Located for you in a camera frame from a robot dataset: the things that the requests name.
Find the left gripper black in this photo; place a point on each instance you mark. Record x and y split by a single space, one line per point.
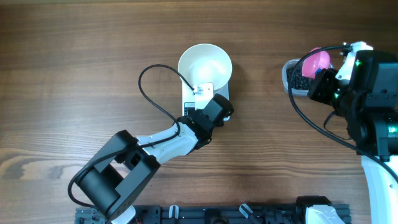
221 124

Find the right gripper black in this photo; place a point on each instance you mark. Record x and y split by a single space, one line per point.
323 79

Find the pink scoop blue handle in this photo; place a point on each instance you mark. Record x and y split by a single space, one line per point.
315 63

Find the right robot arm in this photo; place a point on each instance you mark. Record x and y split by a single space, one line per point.
367 100

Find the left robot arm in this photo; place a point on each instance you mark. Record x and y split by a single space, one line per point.
122 168

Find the white digital kitchen scale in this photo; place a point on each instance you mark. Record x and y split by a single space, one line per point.
188 98

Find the white bowl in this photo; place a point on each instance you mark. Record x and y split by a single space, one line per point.
206 63

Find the clear plastic container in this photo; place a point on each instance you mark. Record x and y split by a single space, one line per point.
295 92

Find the black beans in container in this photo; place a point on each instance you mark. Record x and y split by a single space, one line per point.
299 82

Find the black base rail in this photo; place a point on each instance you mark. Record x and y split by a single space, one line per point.
149 214

